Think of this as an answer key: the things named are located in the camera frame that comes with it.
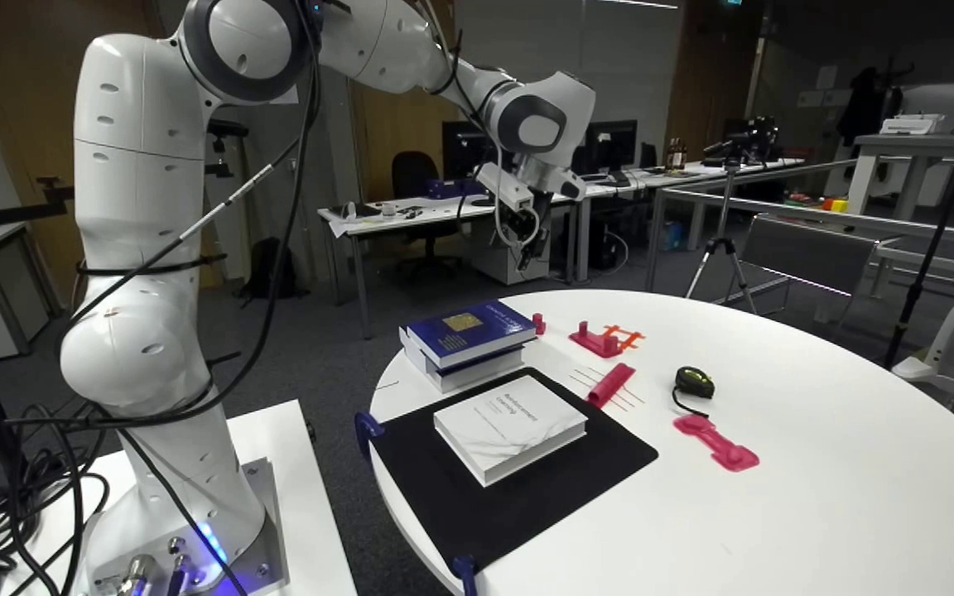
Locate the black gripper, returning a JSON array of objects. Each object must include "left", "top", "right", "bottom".
[{"left": 527, "top": 156, "right": 586, "bottom": 209}]

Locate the blue hardcover book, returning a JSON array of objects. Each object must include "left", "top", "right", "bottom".
[{"left": 393, "top": 294, "right": 539, "bottom": 375}]

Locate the black cover book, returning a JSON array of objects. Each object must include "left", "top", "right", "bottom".
[{"left": 425, "top": 350, "right": 530, "bottom": 398}]

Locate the white cover book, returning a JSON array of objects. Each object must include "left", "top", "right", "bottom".
[{"left": 432, "top": 375, "right": 592, "bottom": 490}]

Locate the long white desk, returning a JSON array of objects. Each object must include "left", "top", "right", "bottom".
[{"left": 316, "top": 156, "right": 808, "bottom": 325}]

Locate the black computer monitor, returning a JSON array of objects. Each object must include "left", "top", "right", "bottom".
[
  {"left": 584, "top": 114, "right": 642, "bottom": 184},
  {"left": 442, "top": 118, "right": 504, "bottom": 204}
]

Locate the black office chair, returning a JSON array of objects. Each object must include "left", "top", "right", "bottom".
[{"left": 391, "top": 150, "right": 470, "bottom": 268}]

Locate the pink ribbed plastic piece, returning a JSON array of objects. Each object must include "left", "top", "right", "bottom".
[{"left": 586, "top": 361, "right": 638, "bottom": 409}]

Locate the black and green computer mouse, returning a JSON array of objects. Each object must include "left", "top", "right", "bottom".
[{"left": 672, "top": 364, "right": 718, "bottom": 405}]

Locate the grey panel board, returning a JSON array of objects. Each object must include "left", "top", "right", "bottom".
[{"left": 739, "top": 210, "right": 880, "bottom": 301}]

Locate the black backpack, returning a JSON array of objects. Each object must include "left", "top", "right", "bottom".
[{"left": 243, "top": 236, "right": 304, "bottom": 305}]

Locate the white background table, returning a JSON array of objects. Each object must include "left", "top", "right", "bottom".
[{"left": 844, "top": 130, "right": 954, "bottom": 220}]

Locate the pink flat plastic strip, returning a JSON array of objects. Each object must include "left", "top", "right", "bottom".
[{"left": 672, "top": 412, "right": 762, "bottom": 475}]

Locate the blue mat clamp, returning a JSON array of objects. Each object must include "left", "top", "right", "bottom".
[
  {"left": 356, "top": 409, "right": 386, "bottom": 449},
  {"left": 446, "top": 554, "right": 483, "bottom": 596}
]

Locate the black stand pole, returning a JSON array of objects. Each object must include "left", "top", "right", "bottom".
[{"left": 880, "top": 59, "right": 954, "bottom": 375}]

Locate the round white table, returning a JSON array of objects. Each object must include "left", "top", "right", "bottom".
[{"left": 367, "top": 288, "right": 954, "bottom": 596}]

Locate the grey metal cabinet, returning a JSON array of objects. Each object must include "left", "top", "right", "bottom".
[{"left": 0, "top": 225, "right": 62, "bottom": 371}]

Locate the grey robot arm hose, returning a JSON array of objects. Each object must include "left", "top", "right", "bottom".
[{"left": 491, "top": 194, "right": 547, "bottom": 254}]

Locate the pink and orange plastic bracket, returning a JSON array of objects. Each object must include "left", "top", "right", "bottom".
[{"left": 565, "top": 319, "right": 646, "bottom": 364}]

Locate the black camera tripod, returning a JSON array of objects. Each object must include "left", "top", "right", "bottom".
[{"left": 684, "top": 162, "right": 762, "bottom": 313}]

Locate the grey metal frame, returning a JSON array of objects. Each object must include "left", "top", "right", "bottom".
[{"left": 653, "top": 160, "right": 954, "bottom": 308}]

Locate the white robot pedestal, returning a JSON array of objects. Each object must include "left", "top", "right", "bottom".
[{"left": 0, "top": 398, "right": 359, "bottom": 596}]

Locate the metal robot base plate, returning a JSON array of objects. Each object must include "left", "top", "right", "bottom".
[{"left": 89, "top": 458, "right": 289, "bottom": 596}]

